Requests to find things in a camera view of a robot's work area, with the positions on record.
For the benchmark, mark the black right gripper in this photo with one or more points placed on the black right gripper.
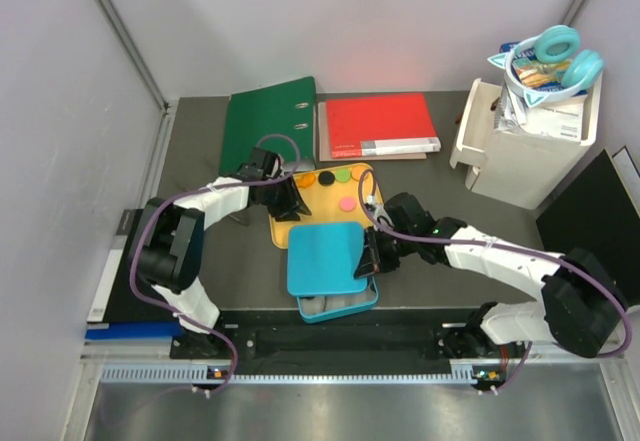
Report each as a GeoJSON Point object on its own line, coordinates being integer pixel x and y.
{"type": "Point", "coordinates": [372, 257]}

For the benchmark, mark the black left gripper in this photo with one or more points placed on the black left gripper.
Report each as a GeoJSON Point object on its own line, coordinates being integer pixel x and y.
{"type": "Point", "coordinates": [292, 204]}

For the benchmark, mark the teal tin lid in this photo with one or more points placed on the teal tin lid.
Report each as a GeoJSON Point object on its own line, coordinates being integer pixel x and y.
{"type": "Point", "coordinates": [322, 259]}

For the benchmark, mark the yellow plastic tray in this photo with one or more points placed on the yellow plastic tray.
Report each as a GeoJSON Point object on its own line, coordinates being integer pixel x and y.
{"type": "Point", "coordinates": [332, 195]}

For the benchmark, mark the metal kitchen tongs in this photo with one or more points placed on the metal kitchen tongs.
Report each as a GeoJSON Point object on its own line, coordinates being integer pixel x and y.
{"type": "Point", "coordinates": [245, 218]}

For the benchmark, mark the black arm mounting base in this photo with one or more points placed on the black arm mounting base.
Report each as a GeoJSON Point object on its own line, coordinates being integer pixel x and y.
{"type": "Point", "coordinates": [431, 333]}

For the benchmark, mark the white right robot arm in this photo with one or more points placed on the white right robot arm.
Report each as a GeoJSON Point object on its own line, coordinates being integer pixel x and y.
{"type": "Point", "coordinates": [574, 302]}

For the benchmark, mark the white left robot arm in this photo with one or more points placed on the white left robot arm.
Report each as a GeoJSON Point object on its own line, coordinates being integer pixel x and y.
{"type": "Point", "coordinates": [167, 247]}

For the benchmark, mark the orange fish-shaped cookie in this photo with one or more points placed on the orange fish-shaped cookie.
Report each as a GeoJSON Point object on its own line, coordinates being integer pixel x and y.
{"type": "Point", "coordinates": [305, 180]}

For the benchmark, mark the pink round cookie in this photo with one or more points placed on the pink round cookie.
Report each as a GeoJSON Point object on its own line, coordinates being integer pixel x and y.
{"type": "Point", "coordinates": [347, 204]}

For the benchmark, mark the green round cookie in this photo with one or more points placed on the green round cookie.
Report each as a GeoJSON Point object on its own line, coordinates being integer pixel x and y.
{"type": "Point", "coordinates": [342, 175]}

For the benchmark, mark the teal cookie tin box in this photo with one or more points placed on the teal cookie tin box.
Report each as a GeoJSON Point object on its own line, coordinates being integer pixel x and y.
{"type": "Point", "coordinates": [324, 308]}

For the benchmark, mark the orange round cookie top right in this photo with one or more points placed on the orange round cookie top right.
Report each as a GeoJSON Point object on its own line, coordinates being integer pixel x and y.
{"type": "Point", "coordinates": [360, 172]}

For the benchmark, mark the red folder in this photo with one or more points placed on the red folder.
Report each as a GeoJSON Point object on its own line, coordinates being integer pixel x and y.
{"type": "Point", "coordinates": [381, 125]}

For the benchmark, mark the white storage cabinet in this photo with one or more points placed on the white storage cabinet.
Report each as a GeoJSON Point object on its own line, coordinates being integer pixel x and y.
{"type": "Point", "coordinates": [517, 169]}

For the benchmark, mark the black notebook at left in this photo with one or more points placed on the black notebook at left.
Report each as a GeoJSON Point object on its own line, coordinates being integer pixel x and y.
{"type": "Point", "coordinates": [114, 302]}

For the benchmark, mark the blue folder at left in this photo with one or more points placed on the blue folder at left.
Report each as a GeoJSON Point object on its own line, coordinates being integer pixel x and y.
{"type": "Point", "coordinates": [117, 331]}

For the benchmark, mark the black binder at right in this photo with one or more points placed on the black binder at right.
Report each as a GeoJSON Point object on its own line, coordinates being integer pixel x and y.
{"type": "Point", "coordinates": [595, 212]}

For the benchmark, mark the teal cat-ear headphones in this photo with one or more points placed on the teal cat-ear headphones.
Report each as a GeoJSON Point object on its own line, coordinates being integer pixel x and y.
{"type": "Point", "coordinates": [557, 48]}

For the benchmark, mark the green ring binder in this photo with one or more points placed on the green ring binder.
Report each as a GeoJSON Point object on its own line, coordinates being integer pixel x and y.
{"type": "Point", "coordinates": [287, 108]}

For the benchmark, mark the white cable duct rail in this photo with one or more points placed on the white cable duct rail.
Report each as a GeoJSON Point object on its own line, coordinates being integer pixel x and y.
{"type": "Point", "coordinates": [199, 374]}

